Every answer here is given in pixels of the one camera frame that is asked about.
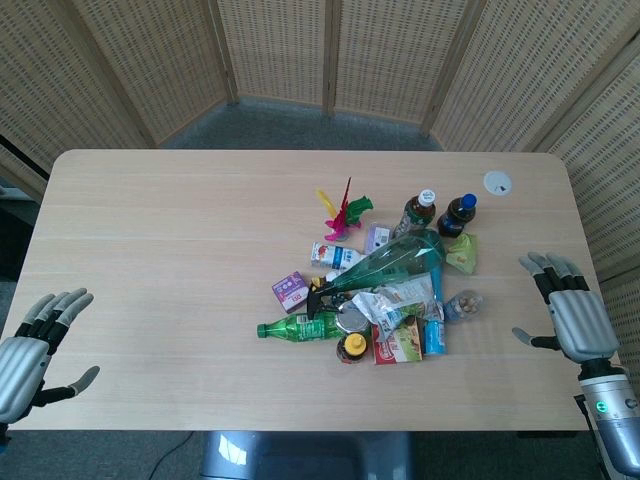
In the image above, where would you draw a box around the green plastic soda bottle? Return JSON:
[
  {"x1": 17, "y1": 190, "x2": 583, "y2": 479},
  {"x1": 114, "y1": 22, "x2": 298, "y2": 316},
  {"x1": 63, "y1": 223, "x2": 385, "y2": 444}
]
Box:
[{"x1": 256, "y1": 311, "x2": 354, "y2": 344}]

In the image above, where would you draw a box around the colourful feather shuttlecock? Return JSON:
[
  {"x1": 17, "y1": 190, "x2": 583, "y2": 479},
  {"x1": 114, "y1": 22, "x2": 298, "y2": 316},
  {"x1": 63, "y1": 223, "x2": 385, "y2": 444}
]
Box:
[{"x1": 314, "y1": 175, "x2": 375, "y2": 243}]

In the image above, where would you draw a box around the tea bottle white cap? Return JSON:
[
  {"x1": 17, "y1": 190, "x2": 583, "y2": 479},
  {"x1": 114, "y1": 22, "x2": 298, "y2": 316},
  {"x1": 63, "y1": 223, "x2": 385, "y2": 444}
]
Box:
[{"x1": 393, "y1": 188, "x2": 438, "y2": 239}]

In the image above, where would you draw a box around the white round cable grommet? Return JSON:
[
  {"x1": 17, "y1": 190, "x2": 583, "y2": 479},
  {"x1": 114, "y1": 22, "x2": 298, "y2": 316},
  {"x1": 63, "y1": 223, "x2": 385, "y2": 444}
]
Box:
[{"x1": 482, "y1": 170, "x2": 514, "y2": 197}]

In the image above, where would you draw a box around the green spray bottle black trigger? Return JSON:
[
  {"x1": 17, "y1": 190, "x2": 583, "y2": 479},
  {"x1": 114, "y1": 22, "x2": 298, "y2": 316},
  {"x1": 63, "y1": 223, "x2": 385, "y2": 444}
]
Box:
[{"x1": 305, "y1": 228, "x2": 447, "y2": 321}]

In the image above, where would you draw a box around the purple rectangular box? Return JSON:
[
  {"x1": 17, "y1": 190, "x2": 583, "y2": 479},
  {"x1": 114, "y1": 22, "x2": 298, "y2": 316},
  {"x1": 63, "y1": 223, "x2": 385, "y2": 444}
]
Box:
[{"x1": 364, "y1": 223, "x2": 394, "y2": 252}]

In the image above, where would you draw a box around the cola bottle blue cap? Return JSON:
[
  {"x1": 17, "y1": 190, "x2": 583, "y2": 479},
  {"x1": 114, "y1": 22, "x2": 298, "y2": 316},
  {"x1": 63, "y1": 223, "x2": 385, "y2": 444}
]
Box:
[{"x1": 436, "y1": 193, "x2": 478, "y2": 238}]

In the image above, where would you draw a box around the black cable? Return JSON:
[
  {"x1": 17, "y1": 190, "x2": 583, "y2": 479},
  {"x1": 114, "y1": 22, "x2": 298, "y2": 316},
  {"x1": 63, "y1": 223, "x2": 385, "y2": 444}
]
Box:
[{"x1": 147, "y1": 430, "x2": 197, "y2": 480}]

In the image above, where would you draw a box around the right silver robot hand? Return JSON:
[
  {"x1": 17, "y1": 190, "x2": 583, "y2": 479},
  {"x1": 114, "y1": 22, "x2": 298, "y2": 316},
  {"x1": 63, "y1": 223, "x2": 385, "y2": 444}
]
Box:
[{"x1": 511, "y1": 251, "x2": 621, "y2": 363}]

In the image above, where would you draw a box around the yellow cap dark jar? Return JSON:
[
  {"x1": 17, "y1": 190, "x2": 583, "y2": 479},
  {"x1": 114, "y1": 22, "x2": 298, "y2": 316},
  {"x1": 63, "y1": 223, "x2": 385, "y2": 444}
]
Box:
[{"x1": 335, "y1": 331, "x2": 370, "y2": 365}]

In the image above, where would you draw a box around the blue drink can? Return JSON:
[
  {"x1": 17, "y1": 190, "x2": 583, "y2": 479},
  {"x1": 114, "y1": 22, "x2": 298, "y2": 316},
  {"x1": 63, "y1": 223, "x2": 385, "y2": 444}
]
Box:
[{"x1": 423, "y1": 319, "x2": 447, "y2": 357}]

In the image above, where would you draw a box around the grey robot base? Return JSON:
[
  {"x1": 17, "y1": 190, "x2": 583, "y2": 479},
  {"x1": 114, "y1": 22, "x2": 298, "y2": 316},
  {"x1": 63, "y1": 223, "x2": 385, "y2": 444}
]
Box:
[{"x1": 199, "y1": 430, "x2": 414, "y2": 480}]

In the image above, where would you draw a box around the woven bamboo folding screen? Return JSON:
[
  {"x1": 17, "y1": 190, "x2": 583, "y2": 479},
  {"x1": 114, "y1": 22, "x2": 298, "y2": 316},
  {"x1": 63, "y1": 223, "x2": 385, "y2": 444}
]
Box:
[{"x1": 0, "y1": 0, "x2": 640, "y2": 381}]

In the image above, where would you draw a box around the red green snack box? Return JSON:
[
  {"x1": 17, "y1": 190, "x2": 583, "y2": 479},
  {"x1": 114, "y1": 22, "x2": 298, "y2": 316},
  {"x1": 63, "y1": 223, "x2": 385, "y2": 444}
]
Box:
[{"x1": 370, "y1": 316, "x2": 425, "y2": 366}]

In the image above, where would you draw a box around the green triangular snack pack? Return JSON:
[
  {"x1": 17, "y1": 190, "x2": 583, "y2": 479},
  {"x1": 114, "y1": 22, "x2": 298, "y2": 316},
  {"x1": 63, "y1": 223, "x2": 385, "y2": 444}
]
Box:
[{"x1": 445, "y1": 232, "x2": 479, "y2": 275}]

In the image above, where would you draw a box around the purple pink small box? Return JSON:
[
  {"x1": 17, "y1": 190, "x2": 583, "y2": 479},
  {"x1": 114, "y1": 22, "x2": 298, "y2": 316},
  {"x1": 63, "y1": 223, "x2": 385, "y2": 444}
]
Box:
[{"x1": 271, "y1": 271, "x2": 308, "y2": 315}]

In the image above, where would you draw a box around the clear jar with nuts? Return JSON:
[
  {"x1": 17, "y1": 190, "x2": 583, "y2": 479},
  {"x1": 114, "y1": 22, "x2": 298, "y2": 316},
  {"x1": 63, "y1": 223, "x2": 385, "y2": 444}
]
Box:
[{"x1": 443, "y1": 289, "x2": 485, "y2": 323}]

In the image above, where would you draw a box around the silver metal can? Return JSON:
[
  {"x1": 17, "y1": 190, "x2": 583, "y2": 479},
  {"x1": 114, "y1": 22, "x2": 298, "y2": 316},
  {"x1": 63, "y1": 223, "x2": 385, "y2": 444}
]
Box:
[{"x1": 335, "y1": 308, "x2": 372, "y2": 335}]

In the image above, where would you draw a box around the white milk carton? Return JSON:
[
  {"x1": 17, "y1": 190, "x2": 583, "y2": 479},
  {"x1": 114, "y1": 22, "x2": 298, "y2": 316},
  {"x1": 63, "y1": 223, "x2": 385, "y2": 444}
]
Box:
[{"x1": 309, "y1": 241, "x2": 367, "y2": 272}]

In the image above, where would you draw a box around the crumpled white snack bag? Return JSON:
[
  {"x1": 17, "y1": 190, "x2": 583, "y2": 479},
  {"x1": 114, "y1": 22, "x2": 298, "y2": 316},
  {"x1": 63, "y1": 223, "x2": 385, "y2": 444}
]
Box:
[{"x1": 351, "y1": 277, "x2": 445, "y2": 342}]

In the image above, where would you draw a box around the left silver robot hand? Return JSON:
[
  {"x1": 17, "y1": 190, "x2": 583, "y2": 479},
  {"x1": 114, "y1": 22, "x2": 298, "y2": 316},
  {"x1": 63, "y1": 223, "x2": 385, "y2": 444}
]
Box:
[{"x1": 0, "y1": 287, "x2": 101, "y2": 424}]

